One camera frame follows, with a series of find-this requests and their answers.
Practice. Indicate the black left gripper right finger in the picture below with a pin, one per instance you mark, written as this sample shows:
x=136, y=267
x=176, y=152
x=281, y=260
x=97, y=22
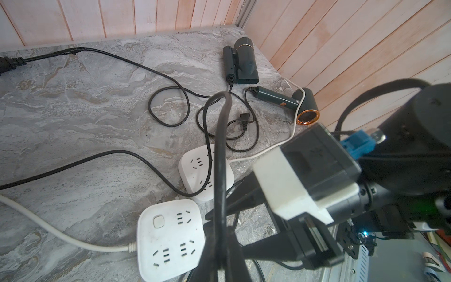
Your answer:
x=236, y=269

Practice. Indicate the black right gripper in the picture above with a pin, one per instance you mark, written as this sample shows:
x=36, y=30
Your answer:
x=374, y=214

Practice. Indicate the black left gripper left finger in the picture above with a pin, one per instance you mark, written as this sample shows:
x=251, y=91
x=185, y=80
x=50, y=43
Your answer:
x=206, y=271

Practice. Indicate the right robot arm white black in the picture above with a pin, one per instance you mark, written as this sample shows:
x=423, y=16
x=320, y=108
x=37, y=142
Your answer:
x=395, y=180

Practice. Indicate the near white power strip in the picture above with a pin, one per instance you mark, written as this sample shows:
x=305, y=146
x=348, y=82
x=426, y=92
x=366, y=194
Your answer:
x=170, y=240

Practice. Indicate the white power strip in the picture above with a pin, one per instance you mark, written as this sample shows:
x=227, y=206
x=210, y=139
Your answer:
x=170, y=240
x=193, y=169

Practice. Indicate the far white power strip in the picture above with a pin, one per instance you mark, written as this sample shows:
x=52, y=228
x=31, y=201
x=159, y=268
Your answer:
x=193, y=169

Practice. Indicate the dark green hair dryer copper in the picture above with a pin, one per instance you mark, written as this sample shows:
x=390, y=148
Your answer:
x=308, y=112

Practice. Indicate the dark green folded hair dryer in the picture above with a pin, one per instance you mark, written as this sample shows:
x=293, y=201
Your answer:
x=240, y=63

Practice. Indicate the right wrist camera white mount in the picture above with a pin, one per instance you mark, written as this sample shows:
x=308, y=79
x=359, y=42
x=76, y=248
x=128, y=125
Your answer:
x=314, y=171

